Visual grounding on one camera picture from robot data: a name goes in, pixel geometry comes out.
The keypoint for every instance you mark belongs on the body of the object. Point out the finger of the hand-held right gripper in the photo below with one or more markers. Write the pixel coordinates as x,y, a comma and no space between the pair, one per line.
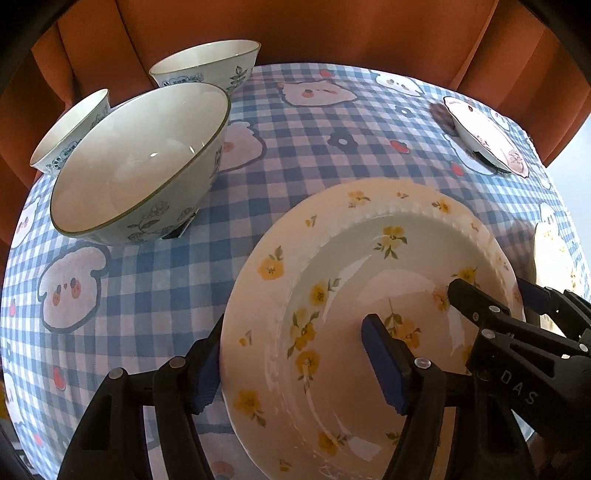
471,300
533,297

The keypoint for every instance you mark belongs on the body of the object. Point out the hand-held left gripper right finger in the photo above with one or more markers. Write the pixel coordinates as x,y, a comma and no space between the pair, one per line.
383,364

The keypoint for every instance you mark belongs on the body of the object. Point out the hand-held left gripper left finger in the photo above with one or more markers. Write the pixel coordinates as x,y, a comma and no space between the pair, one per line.
205,383

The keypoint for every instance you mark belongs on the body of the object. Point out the yellow floral ceramic plate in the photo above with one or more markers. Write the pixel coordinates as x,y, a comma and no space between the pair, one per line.
351,258
549,254

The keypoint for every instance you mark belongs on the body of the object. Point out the pink patterned ceramic plate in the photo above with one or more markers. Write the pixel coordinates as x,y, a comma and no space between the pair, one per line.
480,129

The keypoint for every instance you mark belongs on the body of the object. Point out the blue floral ceramic bowl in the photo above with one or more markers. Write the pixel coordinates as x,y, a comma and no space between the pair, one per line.
207,60
138,152
69,129

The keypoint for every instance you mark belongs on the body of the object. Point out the blue checkered cartoon tablecloth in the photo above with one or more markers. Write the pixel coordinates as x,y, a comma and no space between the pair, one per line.
300,152

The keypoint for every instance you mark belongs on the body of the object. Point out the orange curtain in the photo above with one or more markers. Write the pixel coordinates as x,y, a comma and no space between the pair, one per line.
323,27

